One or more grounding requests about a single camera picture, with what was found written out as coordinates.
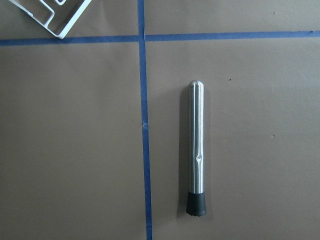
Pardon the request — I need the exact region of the steel muddler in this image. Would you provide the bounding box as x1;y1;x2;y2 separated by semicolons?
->
186;80;207;217

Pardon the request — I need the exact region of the white cup rack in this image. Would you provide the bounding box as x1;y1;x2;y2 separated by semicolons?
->
11;0;92;39

